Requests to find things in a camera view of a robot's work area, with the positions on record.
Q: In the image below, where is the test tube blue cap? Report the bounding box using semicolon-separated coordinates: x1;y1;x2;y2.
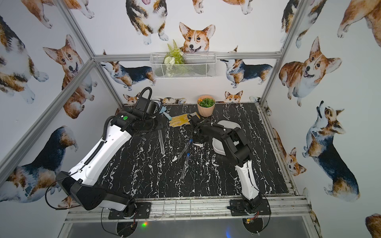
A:
158;130;165;156
177;139;193;159
180;153;190;180

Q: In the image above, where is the white rectangular tray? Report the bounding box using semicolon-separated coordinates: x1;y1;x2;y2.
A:
212;120;241;156

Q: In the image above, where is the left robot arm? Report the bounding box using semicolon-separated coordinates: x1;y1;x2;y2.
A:
56;96;163;218

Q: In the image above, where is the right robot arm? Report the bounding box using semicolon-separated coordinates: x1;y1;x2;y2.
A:
187;115;271;216

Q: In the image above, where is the teal small trowel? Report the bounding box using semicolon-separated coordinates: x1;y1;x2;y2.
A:
159;105;172;121

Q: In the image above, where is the peach plant pot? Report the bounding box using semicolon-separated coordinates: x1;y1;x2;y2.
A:
197;95;215;117

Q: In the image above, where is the yellow work glove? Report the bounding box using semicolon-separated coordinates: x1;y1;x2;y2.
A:
169;112;200;128

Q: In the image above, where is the green fern plant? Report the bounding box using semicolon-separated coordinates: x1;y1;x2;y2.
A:
164;40;185;77

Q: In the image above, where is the white wire basket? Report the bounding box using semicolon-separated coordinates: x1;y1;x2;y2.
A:
150;53;217;79

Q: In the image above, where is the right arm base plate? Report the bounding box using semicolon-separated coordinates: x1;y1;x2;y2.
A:
227;199;272;217

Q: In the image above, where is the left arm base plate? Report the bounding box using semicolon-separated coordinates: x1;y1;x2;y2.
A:
108;202;152;220

